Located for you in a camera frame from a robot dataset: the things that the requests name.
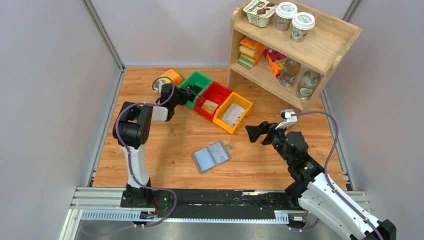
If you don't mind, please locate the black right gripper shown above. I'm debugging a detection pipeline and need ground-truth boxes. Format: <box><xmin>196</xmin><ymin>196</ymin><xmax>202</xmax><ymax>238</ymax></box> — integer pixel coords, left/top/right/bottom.
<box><xmin>244</xmin><ymin>121</ymin><xmax>292</xmax><ymax>166</ymax></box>

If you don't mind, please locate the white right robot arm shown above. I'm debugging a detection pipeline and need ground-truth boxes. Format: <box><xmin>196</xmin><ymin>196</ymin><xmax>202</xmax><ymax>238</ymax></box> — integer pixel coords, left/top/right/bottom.
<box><xmin>245</xmin><ymin>121</ymin><xmax>397</xmax><ymax>240</ymax></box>

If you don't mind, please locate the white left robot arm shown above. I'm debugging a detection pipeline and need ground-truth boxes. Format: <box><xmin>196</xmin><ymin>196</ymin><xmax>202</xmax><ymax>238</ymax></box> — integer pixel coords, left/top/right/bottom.
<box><xmin>112</xmin><ymin>83</ymin><xmax>195</xmax><ymax>208</ymax></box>

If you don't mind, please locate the black credit card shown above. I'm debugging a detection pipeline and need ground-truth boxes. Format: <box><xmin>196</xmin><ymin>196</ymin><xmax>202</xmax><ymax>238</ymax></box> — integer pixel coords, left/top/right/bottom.
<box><xmin>191</xmin><ymin>85</ymin><xmax>203</xmax><ymax>95</ymax></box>

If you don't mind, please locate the gold credit card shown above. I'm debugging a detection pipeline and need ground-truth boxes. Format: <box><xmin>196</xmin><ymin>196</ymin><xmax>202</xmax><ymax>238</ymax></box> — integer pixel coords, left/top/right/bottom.
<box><xmin>201</xmin><ymin>99</ymin><xmax>219</xmax><ymax>115</ymax></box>

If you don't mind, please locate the white VIP card in bin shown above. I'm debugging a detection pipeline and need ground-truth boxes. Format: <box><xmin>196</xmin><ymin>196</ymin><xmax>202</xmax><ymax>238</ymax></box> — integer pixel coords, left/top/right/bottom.
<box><xmin>221</xmin><ymin>103</ymin><xmax>246</xmax><ymax>128</ymax></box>

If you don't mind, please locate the green plastic bin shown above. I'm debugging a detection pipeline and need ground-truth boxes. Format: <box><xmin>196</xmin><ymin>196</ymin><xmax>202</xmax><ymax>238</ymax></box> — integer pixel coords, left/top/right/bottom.
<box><xmin>179</xmin><ymin>71</ymin><xmax>213</xmax><ymax>109</ymax></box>

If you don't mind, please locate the red plastic bin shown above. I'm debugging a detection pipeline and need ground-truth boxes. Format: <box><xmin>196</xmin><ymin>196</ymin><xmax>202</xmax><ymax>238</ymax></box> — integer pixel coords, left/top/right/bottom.
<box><xmin>193</xmin><ymin>81</ymin><xmax>233</xmax><ymax>121</ymax></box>

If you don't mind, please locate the orange green sponge box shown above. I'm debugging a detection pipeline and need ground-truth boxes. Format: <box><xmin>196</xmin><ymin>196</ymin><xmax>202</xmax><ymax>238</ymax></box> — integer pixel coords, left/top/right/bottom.
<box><xmin>152</xmin><ymin>68</ymin><xmax>186</xmax><ymax>91</ymax></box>

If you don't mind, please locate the yellow plastic bin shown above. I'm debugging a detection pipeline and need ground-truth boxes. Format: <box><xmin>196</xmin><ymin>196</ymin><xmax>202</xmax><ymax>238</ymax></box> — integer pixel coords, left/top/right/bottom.
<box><xmin>212</xmin><ymin>92</ymin><xmax>253</xmax><ymax>134</ymax></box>

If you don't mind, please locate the stacked sponge pack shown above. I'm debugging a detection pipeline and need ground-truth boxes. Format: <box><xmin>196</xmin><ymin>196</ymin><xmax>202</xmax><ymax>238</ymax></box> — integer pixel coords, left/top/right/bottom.
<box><xmin>237</xmin><ymin>36</ymin><xmax>267</xmax><ymax>70</ymax></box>

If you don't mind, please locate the left clear glass bottle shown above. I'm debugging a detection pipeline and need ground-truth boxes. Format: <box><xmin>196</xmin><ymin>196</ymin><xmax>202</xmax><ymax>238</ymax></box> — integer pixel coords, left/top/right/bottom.
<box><xmin>279</xmin><ymin>58</ymin><xmax>302</xmax><ymax>87</ymax></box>

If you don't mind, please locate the clear glass bottle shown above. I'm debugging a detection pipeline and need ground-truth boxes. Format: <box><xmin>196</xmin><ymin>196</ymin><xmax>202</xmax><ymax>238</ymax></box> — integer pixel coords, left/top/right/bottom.
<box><xmin>279</xmin><ymin>58</ymin><xmax>302</xmax><ymax>87</ymax></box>
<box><xmin>296</xmin><ymin>70</ymin><xmax>322</xmax><ymax>100</ymax></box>

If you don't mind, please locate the wooden shelf unit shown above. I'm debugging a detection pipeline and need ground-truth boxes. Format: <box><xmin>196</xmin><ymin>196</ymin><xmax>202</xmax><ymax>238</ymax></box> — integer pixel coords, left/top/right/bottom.
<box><xmin>227</xmin><ymin>0</ymin><xmax>364</xmax><ymax>130</ymax></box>

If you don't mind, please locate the red orange snack bag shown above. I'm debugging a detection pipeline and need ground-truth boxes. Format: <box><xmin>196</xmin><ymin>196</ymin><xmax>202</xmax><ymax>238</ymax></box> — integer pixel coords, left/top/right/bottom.
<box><xmin>263</xmin><ymin>48</ymin><xmax>288</xmax><ymax>79</ymax></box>

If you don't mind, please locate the right clear glass bottle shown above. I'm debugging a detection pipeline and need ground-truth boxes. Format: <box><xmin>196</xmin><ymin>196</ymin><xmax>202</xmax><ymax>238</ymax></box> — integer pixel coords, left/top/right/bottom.
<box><xmin>296</xmin><ymin>70</ymin><xmax>322</xmax><ymax>100</ymax></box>

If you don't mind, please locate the right white lidded cup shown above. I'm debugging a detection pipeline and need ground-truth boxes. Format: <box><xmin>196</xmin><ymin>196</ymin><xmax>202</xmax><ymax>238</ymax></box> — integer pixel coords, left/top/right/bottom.
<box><xmin>290</xmin><ymin>12</ymin><xmax>316</xmax><ymax>42</ymax></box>

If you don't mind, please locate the white lidded cup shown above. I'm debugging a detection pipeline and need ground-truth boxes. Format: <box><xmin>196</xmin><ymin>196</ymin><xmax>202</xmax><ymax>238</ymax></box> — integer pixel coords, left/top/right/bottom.
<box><xmin>275</xmin><ymin>1</ymin><xmax>298</xmax><ymax>32</ymax></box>
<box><xmin>290</xmin><ymin>12</ymin><xmax>316</xmax><ymax>42</ymax></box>

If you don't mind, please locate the left white lidded cup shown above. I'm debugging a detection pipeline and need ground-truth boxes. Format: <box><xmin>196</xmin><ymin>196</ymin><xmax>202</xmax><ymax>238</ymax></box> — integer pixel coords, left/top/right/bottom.
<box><xmin>275</xmin><ymin>1</ymin><xmax>298</xmax><ymax>32</ymax></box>

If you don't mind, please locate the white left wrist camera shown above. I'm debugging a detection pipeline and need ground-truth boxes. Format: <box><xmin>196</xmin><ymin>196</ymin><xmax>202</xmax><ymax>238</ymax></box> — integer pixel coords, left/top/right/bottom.
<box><xmin>153</xmin><ymin>78</ymin><xmax>168</xmax><ymax>93</ymax></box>

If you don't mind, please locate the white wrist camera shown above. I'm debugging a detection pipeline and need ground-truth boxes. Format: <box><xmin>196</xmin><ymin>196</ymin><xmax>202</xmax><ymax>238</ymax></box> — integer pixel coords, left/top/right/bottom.
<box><xmin>153</xmin><ymin>78</ymin><xmax>168</xmax><ymax>93</ymax></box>
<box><xmin>275</xmin><ymin>109</ymin><xmax>298</xmax><ymax>130</ymax></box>

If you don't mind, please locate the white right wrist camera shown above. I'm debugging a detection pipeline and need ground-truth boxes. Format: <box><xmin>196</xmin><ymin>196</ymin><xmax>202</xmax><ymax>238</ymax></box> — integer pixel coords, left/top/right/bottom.
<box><xmin>275</xmin><ymin>109</ymin><xmax>298</xmax><ymax>130</ymax></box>

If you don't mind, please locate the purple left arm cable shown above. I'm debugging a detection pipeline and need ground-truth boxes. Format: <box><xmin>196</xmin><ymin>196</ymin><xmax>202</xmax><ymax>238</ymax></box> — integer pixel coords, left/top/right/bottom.
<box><xmin>114</xmin><ymin>76</ymin><xmax>178</xmax><ymax>229</ymax></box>

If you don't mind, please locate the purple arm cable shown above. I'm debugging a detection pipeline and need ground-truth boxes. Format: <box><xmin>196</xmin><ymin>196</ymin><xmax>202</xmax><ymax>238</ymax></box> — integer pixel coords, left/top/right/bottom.
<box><xmin>114</xmin><ymin>76</ymin><xmax>178</xmax><ymax>229</ymax></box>
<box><xmin>291</xmin><ymin>110</ymin><xmax>385</xmax><ymax>240</ymax></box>

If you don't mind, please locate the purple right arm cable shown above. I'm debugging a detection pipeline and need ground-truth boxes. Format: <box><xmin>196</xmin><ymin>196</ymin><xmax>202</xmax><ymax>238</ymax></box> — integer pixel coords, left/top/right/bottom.
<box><xmin>291</xmin><ymin>110</ymin><xmax>385</xmax><ymax>240</ymax></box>

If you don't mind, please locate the aluminium rail frame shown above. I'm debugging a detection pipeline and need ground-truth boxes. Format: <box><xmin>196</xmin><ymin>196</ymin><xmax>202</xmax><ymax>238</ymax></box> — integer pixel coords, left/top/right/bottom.
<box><xmin>59</xmin><ymin>187</ymin><xmax>382</xmax><ymax>240</ymax></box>

